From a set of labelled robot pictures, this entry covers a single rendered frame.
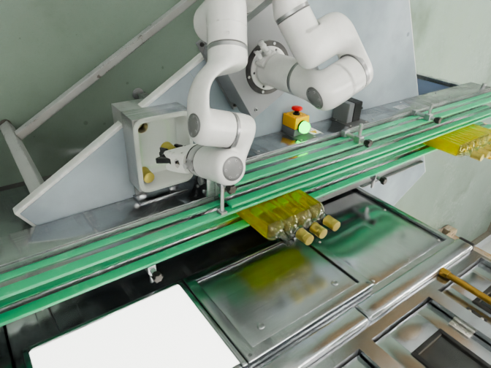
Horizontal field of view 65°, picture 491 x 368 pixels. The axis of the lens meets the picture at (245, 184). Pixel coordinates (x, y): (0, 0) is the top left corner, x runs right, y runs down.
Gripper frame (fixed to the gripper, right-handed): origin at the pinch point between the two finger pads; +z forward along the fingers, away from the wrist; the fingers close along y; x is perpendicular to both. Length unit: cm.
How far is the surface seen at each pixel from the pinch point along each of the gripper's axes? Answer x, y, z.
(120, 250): -22.6, -17.8, 3.0
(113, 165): -3.9, -10.2, 19.3
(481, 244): -305, 568, 161
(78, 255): -21.8, -27.0, 7.5
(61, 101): 13, -10, 72
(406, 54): 14, 125, 13
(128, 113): 10.4, -4.9, 12.7
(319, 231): -30.9, 35.6, -15.8
